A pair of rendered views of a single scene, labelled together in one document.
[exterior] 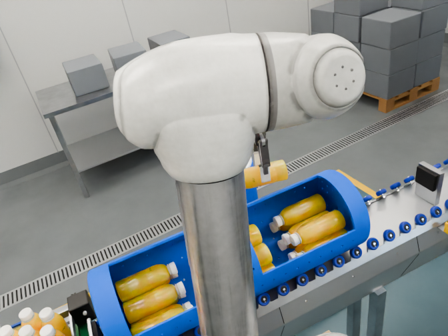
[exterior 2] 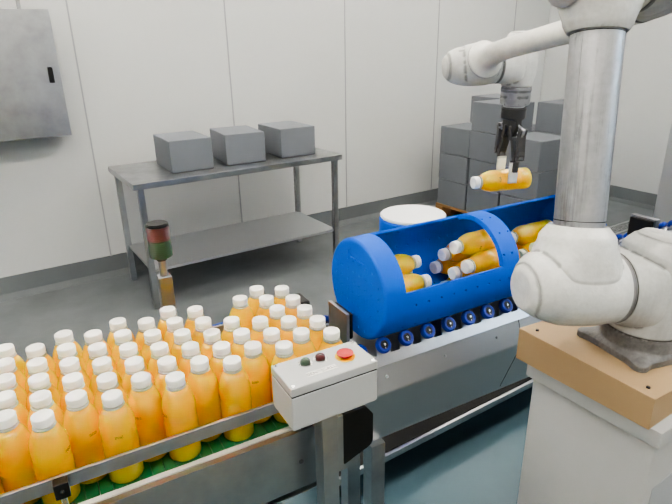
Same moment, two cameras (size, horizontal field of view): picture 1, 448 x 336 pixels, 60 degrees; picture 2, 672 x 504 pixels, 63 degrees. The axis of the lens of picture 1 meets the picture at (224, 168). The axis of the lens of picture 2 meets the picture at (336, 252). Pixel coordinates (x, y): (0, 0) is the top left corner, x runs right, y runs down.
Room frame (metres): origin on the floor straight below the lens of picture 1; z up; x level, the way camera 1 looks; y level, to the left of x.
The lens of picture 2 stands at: (-0.56, 0.75, 1.72)
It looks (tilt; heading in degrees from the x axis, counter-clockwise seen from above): 21 degrees down; 349
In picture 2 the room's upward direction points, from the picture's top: 1 degrees counter-clockwise
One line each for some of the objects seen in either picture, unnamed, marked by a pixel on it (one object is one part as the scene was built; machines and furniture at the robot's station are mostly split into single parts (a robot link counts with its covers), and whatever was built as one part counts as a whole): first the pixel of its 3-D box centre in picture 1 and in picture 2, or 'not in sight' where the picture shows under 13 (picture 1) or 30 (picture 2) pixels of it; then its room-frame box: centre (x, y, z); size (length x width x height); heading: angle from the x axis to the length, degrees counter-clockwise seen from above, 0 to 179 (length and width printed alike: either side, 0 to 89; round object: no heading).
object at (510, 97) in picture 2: not in sight; (515, 96); (1.03, -0.12, 1.56); 0.09 x 0.09 x 0.06
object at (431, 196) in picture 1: (427, 184); (640, 236); (1.17, -0.78, 1.00); 0.10 x 0.04 x 0.15; 18
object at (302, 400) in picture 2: not in sight; (324, 382); (0.42, 0.59, 1.05); 0.20 x 0.10 x 0.10; 108
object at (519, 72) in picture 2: not in sight; (515, 58); (1.03, -0.11, 1.67); 0.13 x 0.11 x 0.16; 93
